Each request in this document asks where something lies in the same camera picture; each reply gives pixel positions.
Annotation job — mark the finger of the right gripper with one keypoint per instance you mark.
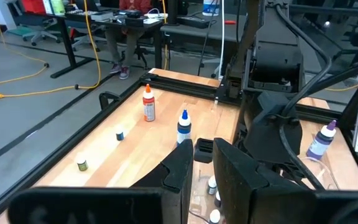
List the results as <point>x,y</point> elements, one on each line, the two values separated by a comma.
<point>204,151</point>

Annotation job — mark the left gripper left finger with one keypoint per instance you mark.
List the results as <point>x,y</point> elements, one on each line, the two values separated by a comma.
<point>179,174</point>

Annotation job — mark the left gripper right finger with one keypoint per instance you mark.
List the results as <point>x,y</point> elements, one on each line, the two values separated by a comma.
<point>235,180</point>

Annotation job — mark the small teal dropper bottle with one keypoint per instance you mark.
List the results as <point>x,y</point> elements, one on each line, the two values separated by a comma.
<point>120,136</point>

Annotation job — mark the small green dropper bottle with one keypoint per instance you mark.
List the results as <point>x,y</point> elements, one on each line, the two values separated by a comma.
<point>82,165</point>

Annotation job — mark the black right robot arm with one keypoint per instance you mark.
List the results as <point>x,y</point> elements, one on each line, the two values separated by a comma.
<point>275,46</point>

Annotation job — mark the tall blue squeeze bottle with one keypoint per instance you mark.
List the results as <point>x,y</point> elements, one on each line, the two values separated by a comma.
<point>184,130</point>

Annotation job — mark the clear plastic bin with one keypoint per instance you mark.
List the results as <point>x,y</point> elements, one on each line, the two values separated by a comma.
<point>202,193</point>

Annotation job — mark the tall purple squeeze bottle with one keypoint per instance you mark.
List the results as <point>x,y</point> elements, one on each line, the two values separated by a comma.
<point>320,144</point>

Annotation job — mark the tall red squeeze bottle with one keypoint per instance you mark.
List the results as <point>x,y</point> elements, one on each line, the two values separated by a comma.
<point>149,109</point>

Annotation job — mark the grey table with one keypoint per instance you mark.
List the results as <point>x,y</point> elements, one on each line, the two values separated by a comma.
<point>216,32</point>

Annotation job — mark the red tool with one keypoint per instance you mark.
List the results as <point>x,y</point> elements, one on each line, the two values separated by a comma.
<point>230,22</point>

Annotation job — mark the black power strip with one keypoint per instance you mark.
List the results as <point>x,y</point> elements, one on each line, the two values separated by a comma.
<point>194,21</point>

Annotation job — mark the person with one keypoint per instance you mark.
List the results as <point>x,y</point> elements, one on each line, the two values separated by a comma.
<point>117,46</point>

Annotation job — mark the white plastic jar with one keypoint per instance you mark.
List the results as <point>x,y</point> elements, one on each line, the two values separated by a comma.
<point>211,7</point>

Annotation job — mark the black office desk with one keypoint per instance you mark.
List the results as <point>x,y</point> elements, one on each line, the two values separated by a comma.
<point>104,25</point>

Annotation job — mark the grey office chair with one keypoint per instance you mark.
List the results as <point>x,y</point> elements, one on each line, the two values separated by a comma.
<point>82,39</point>
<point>36,23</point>

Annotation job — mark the green wipes container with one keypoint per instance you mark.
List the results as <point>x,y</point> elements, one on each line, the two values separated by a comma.
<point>57,7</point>

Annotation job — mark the red box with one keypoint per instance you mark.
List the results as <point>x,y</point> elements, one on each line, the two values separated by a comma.
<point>33,6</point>

